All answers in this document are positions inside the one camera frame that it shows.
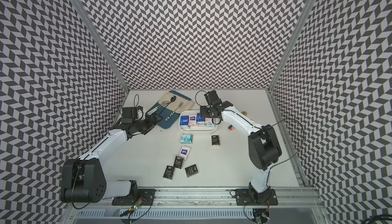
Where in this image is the aluminium front rail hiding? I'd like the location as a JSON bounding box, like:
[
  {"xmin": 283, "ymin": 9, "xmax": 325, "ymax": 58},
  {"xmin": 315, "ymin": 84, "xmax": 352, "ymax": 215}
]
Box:
[{"xmin": 65, "ymin": 186, "xmax": 324, "ymax": 209}]

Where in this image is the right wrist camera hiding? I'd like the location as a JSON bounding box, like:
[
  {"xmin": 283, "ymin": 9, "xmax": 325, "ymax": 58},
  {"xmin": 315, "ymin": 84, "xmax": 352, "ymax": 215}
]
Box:
[{"xmin": 204, "ymin": 90, "xmax": 233, "ymax": 111}]

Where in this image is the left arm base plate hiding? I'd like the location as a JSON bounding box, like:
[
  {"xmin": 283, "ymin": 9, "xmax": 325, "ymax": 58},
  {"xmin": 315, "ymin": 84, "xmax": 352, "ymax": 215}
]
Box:
[{"xmin": 111, "ymin": 188, "xmax": 156, "ymax": 206}]

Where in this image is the blue Vinda tissue pack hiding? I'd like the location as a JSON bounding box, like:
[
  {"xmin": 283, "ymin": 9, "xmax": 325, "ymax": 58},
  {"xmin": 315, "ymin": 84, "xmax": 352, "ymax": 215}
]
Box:
[{"xmin": 180, "ymin": 116, "xmax": 189, "ymax": 129}]

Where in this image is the white storage box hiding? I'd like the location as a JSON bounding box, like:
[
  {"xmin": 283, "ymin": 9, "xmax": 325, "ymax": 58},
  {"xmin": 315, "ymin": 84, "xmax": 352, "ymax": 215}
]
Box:
[{"xmin": 178, "ymin": 110, "xmax": 218, "ymax": 134}]

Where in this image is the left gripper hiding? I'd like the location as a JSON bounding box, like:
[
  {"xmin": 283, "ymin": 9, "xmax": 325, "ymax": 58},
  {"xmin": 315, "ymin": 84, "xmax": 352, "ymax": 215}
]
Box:
[{"xmin": 133, "ymin": 112, "xmax": 163, "ymax": 135}]

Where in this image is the black tissue pack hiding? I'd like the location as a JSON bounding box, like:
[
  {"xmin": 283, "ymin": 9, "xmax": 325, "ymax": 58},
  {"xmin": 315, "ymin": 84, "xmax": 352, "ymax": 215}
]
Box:
[
  {"xmin": 185, "ymin": 164, "xmax": 199, "ymax": 178},
  {"xmin": 163, "ymin": 165, "xmax": 175, "ymax": 180},
  {"xmin": 174, "ymin": 156, "xmax": 184, "ymax": 169},
  {"xmin": 211, "ymin": 135, "xmax": 220, "ymax": 146}
]

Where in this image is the white handled spoon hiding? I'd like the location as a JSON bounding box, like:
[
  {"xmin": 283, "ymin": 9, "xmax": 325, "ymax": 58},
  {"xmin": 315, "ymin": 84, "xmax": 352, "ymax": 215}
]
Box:
[{"xmin": 147, "ymin": 101, "xmax": 170, "ymax": 115}]

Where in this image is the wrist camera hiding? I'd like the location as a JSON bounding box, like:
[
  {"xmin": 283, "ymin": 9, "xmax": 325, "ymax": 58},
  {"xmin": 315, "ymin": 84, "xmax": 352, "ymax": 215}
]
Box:
[
  {"xmin": 117, "ymin": 106, "xmax": 144, "ymax": 124},
  {"xmin": 204, "ymin": 90, "xmax": 233, "ymax": 111}
]

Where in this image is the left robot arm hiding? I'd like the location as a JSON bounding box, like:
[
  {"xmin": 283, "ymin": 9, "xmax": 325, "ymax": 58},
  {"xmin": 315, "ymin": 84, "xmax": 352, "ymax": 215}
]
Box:
[{"xmin": 60, "ymin": 114, "xmax": 162, "ymax": 204}]

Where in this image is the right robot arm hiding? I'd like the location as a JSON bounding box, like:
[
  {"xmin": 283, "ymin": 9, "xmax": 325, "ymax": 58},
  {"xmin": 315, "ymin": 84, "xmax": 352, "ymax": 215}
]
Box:
[{"xmin": 200, "ymin": 105, "xmax": 282, "ymax": 204}]

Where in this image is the black metal spoon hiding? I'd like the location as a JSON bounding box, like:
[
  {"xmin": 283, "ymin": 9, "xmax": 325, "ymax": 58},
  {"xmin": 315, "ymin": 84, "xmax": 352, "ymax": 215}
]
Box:
[{"xmin": 158, "ymin": 95, "xmax": 176, "ymax": 115}]

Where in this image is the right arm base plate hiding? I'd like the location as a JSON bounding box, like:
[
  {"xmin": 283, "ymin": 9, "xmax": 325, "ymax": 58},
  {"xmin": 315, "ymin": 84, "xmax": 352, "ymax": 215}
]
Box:
[{"xmin": 234, "ymin": 188, "xmax": 278, "ymax": 206}]

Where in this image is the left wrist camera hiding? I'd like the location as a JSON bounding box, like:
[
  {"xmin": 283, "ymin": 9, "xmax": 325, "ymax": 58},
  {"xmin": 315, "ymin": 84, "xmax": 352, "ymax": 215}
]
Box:
[{"xmin": 117, "ymin": 106, "xmax": 144, "ymax": 124}]

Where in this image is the teal tissue pack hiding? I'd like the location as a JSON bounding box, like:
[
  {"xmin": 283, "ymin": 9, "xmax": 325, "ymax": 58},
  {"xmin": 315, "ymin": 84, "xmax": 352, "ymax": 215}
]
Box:
[{"xmin": 180, "ymin": 134, "xmax": 193, "ymax": 144}]

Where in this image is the pink blue tissue pack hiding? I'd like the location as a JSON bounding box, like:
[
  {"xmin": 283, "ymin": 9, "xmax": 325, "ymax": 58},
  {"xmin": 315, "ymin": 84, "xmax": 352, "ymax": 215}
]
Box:
[{"xmin": 205, "ymin": 118, "xmax": 214, "ymax": 128}]

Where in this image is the teal serving tray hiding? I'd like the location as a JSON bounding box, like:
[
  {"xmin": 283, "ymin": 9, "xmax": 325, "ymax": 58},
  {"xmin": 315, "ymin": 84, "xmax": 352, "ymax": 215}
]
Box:
[{"xmin": 148, "ymin": 91, "xmax": 195, "ymax": 129}]

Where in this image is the patterned handle fork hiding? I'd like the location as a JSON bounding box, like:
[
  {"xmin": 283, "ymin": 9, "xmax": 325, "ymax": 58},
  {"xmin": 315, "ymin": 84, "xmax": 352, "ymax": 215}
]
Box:
[{"xmin": 165, "ymin": 102, "xmax": 184, "ymax": 121}]

